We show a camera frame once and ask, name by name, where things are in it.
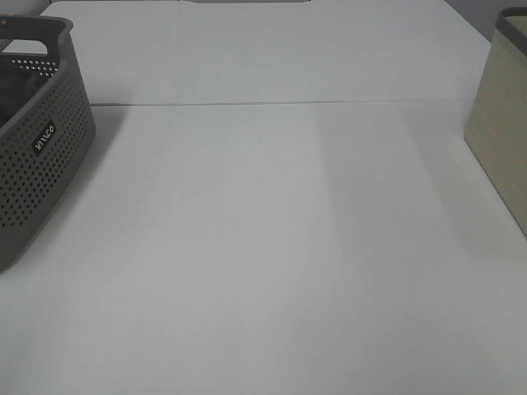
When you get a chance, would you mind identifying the dark grey towel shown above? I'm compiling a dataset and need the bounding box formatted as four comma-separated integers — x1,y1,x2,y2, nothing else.
1,66,47,126

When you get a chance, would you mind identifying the grey perforated plastic basket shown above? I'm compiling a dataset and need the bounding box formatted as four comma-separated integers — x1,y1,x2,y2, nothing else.
1,16,96,270

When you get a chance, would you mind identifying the beige fabric storage box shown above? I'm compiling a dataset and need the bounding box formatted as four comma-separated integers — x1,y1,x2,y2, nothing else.
464,7,526,233

